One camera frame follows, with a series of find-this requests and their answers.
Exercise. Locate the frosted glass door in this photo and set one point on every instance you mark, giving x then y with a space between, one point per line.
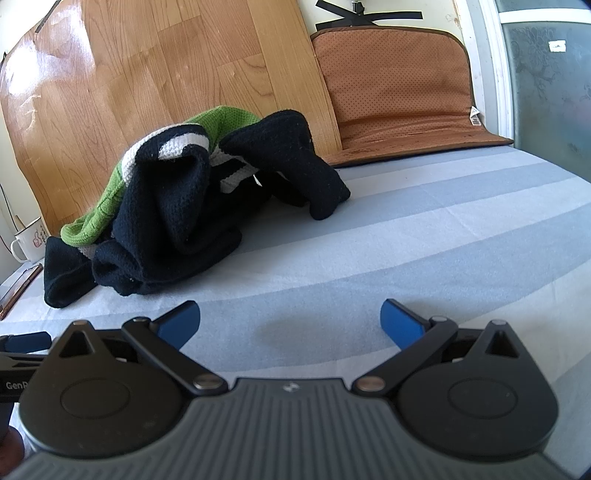
545 92

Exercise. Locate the brown wooden tray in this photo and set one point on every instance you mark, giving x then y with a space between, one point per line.
18 288

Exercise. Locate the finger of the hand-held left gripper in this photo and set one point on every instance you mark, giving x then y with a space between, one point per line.
27 342

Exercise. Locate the navy green white knit sweater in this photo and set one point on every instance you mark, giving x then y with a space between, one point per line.
184 207

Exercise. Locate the white enamel mug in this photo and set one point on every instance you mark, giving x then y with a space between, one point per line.
28 241

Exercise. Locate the blue white striped bed sheet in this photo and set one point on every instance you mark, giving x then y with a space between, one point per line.
369 240

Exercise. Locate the black stand legs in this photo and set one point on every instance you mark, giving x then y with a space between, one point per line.
369 13

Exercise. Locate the brown perforated mat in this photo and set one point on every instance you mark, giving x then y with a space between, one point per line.
397 83

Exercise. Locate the wood pattern vinyl sheet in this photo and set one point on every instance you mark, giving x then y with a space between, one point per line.
184 60

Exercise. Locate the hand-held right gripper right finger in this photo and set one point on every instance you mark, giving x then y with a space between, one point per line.
401 323

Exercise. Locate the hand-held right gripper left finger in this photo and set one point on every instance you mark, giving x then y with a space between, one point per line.
178 321

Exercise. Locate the white door frame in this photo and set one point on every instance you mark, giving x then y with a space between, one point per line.
496 69

